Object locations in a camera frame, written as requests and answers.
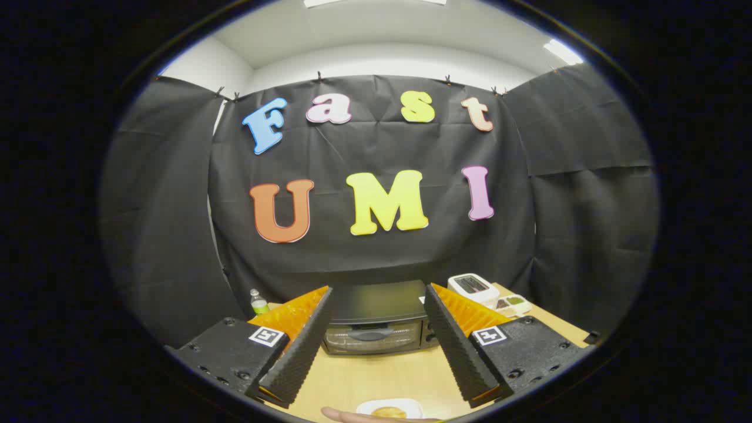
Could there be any white toaster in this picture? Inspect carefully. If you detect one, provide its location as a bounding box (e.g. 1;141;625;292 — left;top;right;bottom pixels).
448;273;500;306

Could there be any white plate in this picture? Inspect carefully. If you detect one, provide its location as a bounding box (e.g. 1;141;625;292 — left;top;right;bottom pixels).
356;399;424;420

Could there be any black toaster oven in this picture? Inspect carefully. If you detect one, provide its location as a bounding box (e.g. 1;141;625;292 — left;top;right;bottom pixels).
320;280;438;356

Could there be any ceiling light panel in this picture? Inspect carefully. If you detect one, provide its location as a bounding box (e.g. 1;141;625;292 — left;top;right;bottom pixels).
543;39;584;65

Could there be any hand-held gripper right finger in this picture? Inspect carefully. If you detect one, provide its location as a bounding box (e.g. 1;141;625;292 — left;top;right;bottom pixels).
423;283;591;409

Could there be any white divided snack dish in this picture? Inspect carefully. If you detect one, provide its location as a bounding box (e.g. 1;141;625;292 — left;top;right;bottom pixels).
492;294;532;318

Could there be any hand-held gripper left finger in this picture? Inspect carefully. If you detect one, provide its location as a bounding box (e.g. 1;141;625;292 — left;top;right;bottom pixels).
167;286;334;409

